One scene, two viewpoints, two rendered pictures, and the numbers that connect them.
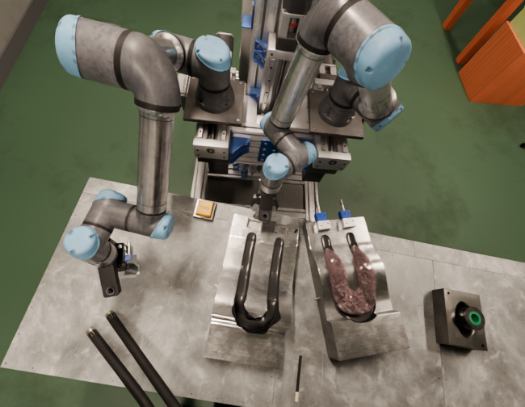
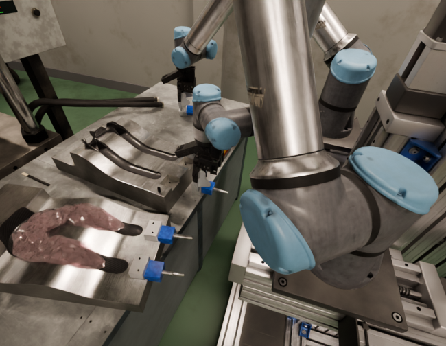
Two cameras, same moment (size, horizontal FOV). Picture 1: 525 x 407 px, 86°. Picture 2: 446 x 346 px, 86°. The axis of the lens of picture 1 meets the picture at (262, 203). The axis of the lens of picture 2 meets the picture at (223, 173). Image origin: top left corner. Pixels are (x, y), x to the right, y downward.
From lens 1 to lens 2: 1.04 m
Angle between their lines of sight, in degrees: 61
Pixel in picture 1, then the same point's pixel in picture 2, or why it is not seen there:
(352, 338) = (8, 201)
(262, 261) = (145, 160)
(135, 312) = (157, 114)
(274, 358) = (62, 155)
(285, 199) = (258, 331)
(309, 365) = not seen: hidden behind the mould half
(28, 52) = not seen: hidden behind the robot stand
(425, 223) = not seen: outside the picture
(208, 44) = (358, 54)
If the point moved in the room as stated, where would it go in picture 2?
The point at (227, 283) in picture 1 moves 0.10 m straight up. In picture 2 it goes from (139, 132) to (134, 109)
